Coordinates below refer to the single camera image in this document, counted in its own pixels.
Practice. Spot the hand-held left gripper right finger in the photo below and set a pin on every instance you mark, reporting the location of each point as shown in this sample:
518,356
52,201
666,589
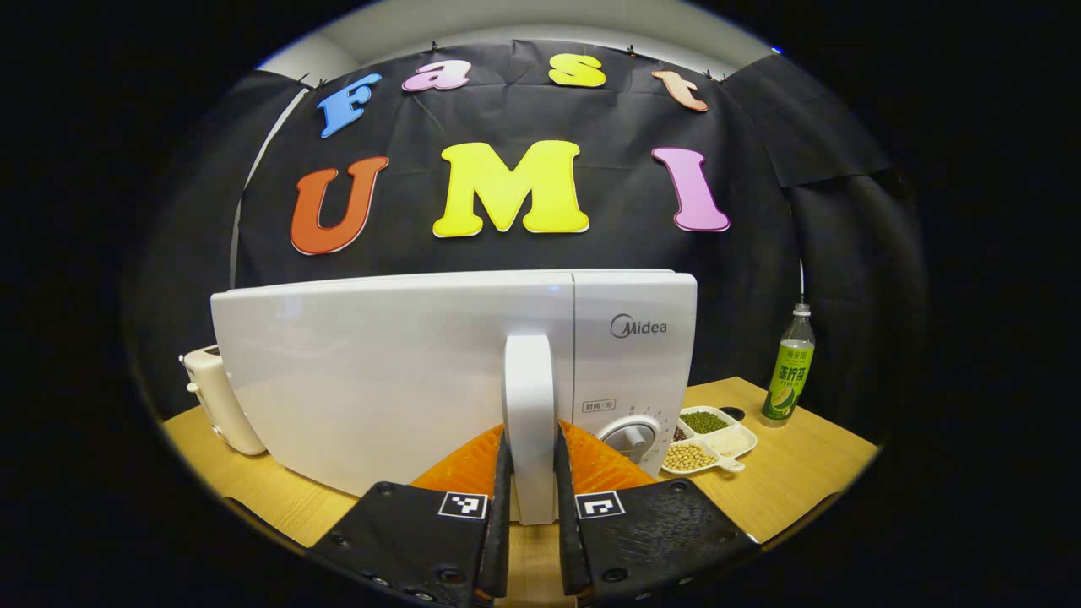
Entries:
567,540

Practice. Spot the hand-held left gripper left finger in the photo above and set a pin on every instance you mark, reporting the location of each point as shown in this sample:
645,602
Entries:
498,532

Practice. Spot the white microwave oven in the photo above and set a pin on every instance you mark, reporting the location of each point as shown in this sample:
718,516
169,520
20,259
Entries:
380,371

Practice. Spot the white divided dish of beans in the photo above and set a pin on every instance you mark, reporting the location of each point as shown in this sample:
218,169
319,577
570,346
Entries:
718,441

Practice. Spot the green drink bottle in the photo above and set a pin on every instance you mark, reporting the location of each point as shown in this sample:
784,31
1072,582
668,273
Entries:
788,380

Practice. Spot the white toaster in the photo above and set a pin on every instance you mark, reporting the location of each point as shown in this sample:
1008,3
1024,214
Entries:
220,397

